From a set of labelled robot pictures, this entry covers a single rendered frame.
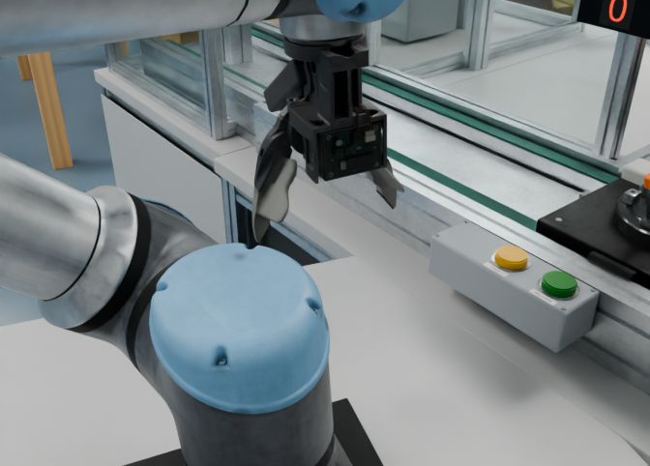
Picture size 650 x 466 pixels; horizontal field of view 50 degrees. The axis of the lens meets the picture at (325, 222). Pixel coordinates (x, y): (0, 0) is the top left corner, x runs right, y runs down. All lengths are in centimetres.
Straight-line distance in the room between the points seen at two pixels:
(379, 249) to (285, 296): 62
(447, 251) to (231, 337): 52
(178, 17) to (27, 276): 23
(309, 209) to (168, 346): 75
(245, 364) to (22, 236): 17
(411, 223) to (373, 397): 33
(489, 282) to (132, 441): 45
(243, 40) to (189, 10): 133
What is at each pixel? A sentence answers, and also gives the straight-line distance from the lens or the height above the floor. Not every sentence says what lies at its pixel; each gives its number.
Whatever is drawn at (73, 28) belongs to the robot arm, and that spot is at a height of 136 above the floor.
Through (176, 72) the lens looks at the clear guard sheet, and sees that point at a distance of 155.
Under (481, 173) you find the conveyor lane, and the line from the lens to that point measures 120.
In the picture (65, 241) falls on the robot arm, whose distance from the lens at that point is 52.
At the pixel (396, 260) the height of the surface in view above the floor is 86.
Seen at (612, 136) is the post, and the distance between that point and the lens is 120.
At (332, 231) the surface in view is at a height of 86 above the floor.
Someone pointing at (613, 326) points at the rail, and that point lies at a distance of 90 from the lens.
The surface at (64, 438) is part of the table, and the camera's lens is 85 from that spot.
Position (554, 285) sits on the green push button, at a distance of 85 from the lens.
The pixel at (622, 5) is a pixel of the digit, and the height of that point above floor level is 121.
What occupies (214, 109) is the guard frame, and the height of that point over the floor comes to 93.
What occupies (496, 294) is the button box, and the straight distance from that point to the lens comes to 89.
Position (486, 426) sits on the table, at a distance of 83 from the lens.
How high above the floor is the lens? 145
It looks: 31 degrees down
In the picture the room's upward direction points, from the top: straight up
